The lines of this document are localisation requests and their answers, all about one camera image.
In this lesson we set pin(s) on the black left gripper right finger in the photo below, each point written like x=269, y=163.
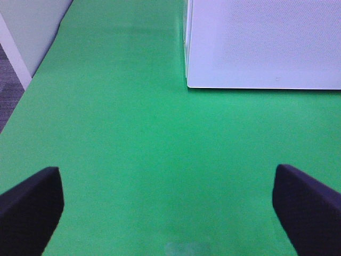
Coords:
x=308, y=210

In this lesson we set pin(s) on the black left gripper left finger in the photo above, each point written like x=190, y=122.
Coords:
x=30, y=213

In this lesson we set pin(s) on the green table mat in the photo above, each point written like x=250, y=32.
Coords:
x=145, y=160

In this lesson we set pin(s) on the white microwave oven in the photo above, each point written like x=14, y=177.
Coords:
x=262, y=44

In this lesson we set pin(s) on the white partition panel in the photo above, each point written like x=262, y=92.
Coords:
x=28, y=29

